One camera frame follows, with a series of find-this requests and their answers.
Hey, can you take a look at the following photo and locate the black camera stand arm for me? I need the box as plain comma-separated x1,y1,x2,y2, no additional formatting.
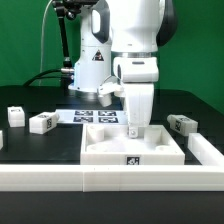
52,0,99,68

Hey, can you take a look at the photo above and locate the white front wall rail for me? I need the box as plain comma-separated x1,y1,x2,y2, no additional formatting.
0,165,224,192

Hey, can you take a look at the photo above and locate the white square tabletop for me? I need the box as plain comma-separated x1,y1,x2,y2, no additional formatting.
80,124,185,165

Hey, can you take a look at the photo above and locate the white cable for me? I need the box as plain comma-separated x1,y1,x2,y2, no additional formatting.
38,0,54,86

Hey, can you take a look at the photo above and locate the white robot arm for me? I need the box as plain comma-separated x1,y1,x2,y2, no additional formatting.
69,0,177,138

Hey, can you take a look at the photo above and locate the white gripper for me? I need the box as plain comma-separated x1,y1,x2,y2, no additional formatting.
113,57,159,138

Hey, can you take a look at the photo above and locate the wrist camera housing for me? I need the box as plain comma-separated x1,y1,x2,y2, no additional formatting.
97,82,124,107

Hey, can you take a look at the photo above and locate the black cable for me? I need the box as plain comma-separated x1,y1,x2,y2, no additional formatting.
22,68,75,88

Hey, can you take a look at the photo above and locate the white wall rail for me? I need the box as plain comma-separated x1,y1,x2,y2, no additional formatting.
0,165,224,192
188,133,224,167

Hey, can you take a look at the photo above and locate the tag sheet on table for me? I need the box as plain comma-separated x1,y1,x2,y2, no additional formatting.
56,109,127,124

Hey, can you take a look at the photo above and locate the white right wall rail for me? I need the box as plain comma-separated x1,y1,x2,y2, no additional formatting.
188,133,224,167

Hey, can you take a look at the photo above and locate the white part at left edge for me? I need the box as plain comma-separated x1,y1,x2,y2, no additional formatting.
0,130,3,150

